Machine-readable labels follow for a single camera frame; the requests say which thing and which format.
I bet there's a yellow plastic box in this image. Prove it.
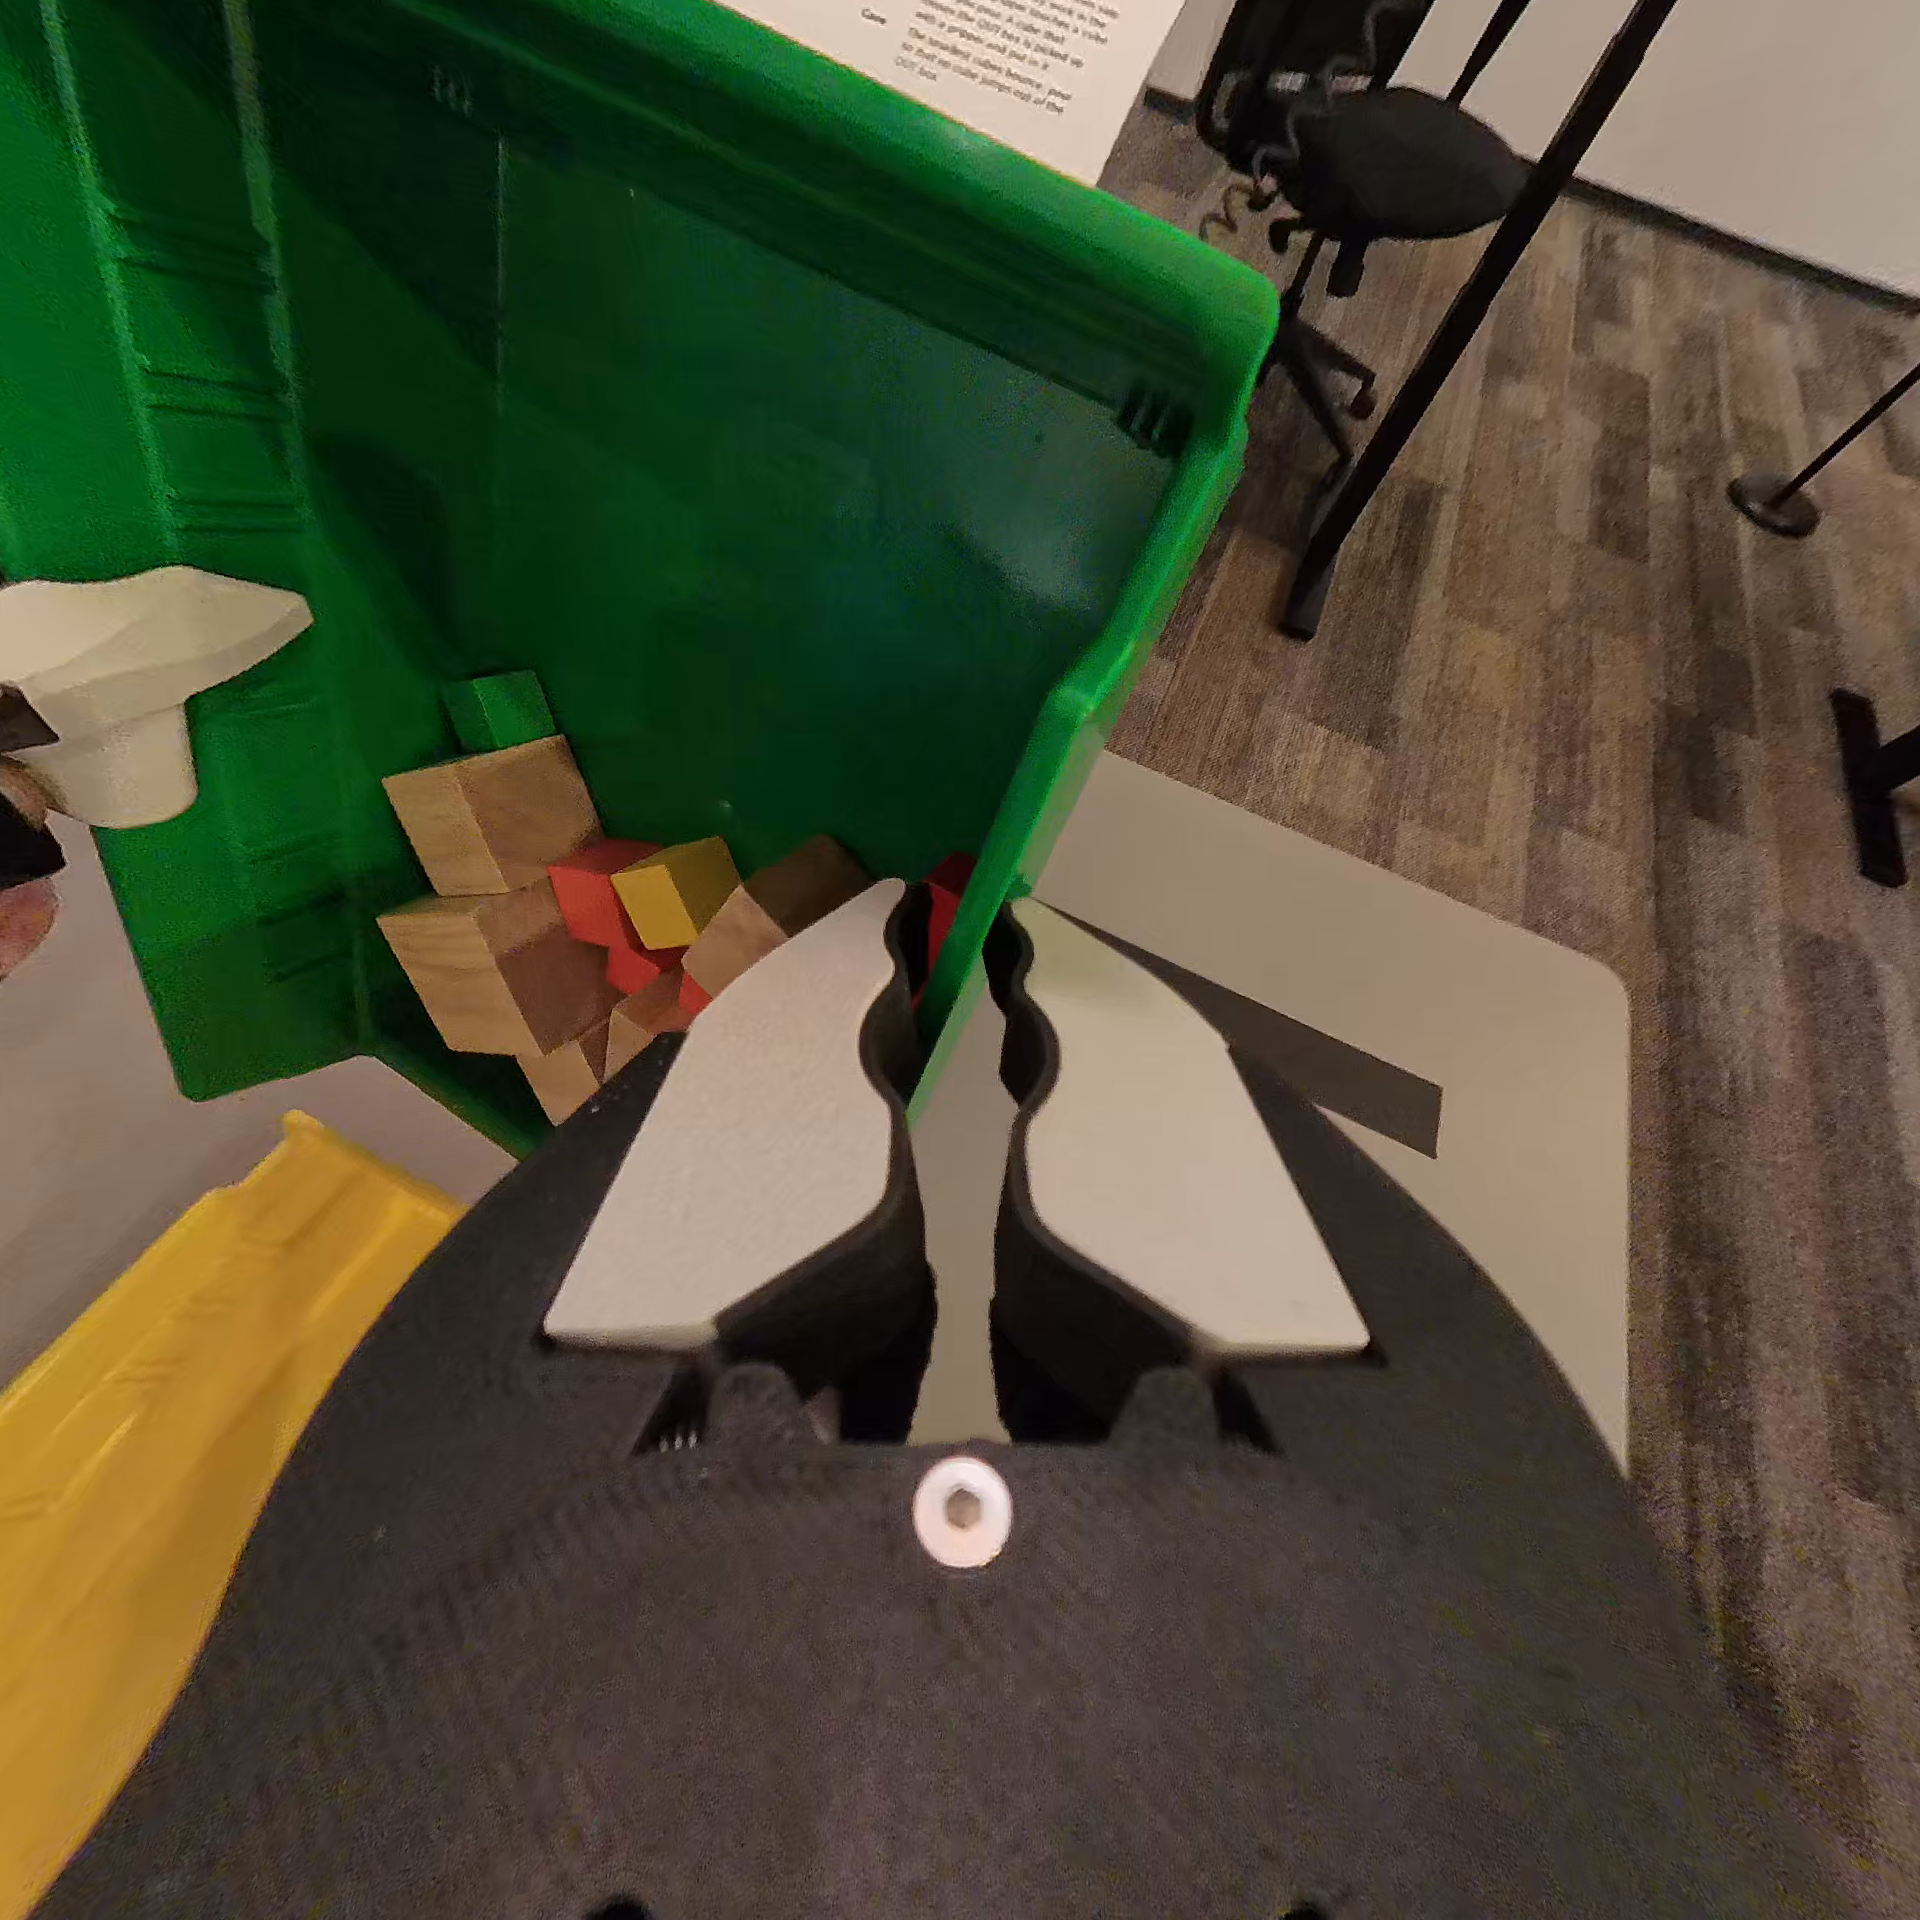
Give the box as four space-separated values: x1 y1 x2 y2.
0 1111 470 1920

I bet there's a black office chair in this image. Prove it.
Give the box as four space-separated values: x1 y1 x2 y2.
1196 0 1535 426

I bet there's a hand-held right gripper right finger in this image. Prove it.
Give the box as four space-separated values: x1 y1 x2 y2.
982 896 1373 1444

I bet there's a black tripod stand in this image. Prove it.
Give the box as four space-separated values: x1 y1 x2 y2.
1279 0 1684 643

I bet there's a printed instruction poster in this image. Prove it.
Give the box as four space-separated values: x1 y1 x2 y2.
719 0 1191 191

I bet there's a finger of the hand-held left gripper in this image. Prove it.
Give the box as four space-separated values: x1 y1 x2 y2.
0 567 318 833

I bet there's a green plastic box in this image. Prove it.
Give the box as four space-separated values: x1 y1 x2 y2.
0 0 1284 1161

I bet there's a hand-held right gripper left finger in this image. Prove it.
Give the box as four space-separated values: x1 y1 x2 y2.
543 879 940 1444

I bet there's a black stand foot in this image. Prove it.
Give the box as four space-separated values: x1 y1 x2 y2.
1830 689 1920 889

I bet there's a black round-base stand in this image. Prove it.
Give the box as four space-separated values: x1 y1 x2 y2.
1727 360 1920 540

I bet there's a pile of wooden cubes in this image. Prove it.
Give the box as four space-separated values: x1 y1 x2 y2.
375 672 980 1128

